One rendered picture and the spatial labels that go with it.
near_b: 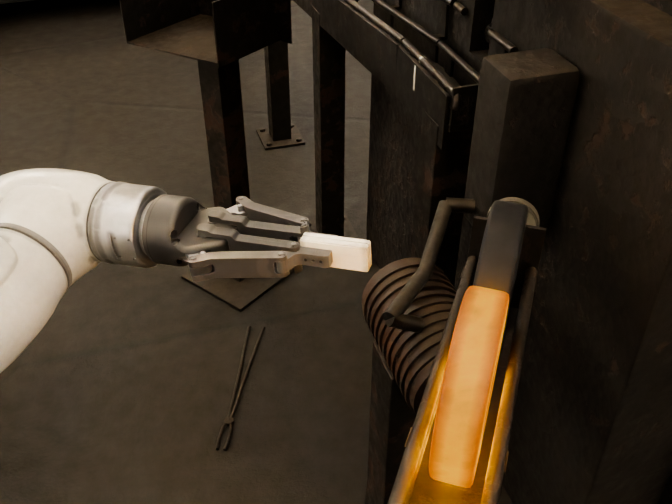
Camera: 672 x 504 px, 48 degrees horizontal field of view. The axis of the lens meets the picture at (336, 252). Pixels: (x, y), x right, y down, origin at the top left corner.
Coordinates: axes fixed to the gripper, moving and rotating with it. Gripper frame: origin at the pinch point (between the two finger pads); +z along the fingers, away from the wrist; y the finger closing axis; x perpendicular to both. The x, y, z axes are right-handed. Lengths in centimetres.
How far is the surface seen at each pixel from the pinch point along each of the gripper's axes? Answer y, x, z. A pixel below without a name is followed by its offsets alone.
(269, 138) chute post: -137, -64, -73
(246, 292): -65, -66, -49
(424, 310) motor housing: -14.1, -18.3, 5.7
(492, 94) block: -28.2, 5.0, 10.9
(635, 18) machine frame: -29.0, 14.4, 25.7
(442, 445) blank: 22.3, 1.5, 15.4
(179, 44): -68, -7, -55
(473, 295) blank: 12.8, 7.6, 15.8
